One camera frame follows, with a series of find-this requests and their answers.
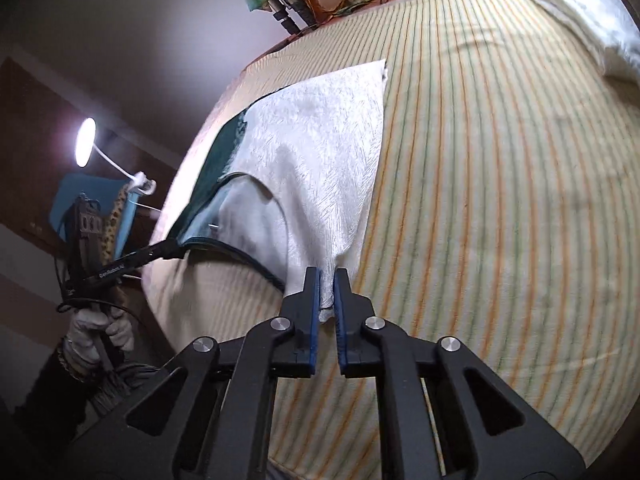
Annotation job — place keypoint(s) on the blue chair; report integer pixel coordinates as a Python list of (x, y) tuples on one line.
[(80, 205)]

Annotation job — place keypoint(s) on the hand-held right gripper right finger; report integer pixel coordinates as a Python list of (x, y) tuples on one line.
[(342, 312)]

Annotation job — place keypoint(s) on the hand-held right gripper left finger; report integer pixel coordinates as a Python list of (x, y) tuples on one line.
[(312, 312)]

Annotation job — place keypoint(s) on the folded cream clothes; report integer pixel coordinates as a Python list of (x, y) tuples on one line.
[(590, 15)]

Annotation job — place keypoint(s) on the green cream tree print shirt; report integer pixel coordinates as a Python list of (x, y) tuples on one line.
[(300, 160)]

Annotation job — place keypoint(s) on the yellow green cloth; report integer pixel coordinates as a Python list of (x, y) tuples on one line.
[(362, 1)]

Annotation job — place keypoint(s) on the person's left hand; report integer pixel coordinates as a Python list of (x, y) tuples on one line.
[(92, 332)]

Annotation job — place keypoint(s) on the person's left forearm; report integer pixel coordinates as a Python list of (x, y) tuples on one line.
[(50, 395)]

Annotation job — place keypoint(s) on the leopard print cushion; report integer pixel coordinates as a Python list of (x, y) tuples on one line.
[(114, 227)]

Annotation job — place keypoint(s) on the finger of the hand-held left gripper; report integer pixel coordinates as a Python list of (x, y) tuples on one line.
[(145, 256)]

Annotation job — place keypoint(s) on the white clip desk lamp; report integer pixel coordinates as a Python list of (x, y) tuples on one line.
[(107, 160)]

